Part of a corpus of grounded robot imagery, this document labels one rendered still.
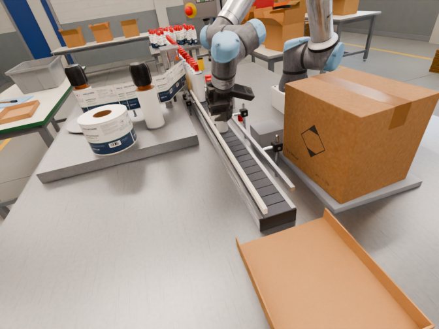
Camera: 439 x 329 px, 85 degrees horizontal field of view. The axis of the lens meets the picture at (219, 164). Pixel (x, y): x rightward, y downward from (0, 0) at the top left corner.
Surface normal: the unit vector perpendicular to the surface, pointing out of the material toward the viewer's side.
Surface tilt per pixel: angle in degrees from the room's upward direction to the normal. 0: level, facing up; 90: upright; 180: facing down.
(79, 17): 90
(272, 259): 0
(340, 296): 0
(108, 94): 90
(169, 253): 0
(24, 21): 90
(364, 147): 90
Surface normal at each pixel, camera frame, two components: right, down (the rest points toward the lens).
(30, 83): 0.36, 0.58
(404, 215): -0.12, -0.81
